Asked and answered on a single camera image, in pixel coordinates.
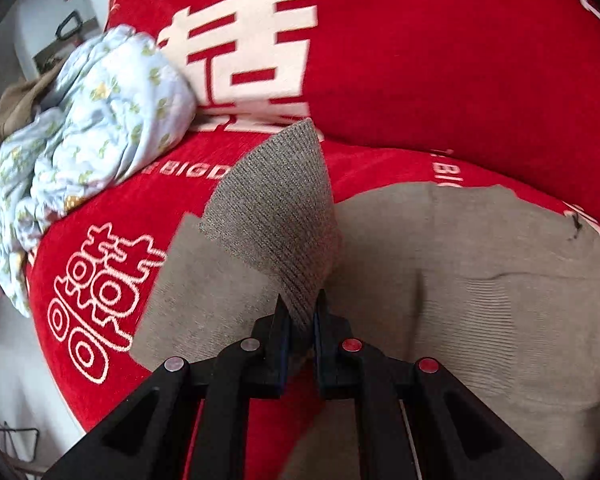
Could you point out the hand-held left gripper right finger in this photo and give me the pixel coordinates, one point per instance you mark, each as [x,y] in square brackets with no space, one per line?
[321,355]

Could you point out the brown cloth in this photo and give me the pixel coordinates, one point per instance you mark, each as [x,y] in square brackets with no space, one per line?
[15,105]

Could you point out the grey knit garment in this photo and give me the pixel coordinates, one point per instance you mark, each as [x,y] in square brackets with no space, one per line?
[430,285]

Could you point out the red printed sofa cover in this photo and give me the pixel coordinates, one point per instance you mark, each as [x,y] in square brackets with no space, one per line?
[405,60]

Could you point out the light blue floral cloth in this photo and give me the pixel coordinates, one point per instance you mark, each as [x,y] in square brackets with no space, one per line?
[115,110]

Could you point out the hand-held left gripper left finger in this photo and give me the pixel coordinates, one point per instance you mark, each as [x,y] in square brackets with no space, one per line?
[281,345]

